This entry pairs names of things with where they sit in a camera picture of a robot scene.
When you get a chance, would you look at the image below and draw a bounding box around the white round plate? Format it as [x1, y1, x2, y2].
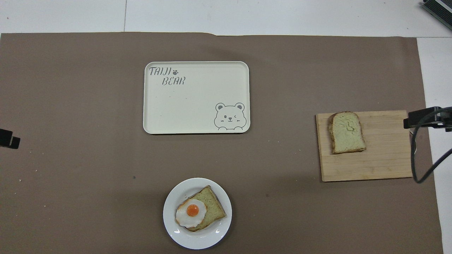
[163, 177, 233, 250]

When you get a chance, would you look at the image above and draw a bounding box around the cream tray with bear print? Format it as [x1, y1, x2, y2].
[143, 61, 251, 135]

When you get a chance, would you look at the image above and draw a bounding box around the bread slice with dark crust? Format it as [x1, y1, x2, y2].
[176, 185, 226, 232]

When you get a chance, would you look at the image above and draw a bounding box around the fried egg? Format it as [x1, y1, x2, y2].
[176, 199, 207, 228]

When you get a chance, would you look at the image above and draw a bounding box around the pale bread slice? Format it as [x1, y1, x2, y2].
[328, 111, 367, 155]

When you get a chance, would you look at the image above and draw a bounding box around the wooden cutting board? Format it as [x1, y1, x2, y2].
[315, 110, 414, 182]

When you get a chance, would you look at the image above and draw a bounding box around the grey ribbed metal box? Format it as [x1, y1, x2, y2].
[422, 0, 452, 22]

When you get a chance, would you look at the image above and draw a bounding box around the black cable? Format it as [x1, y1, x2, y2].
[411, 107, 452, 184]

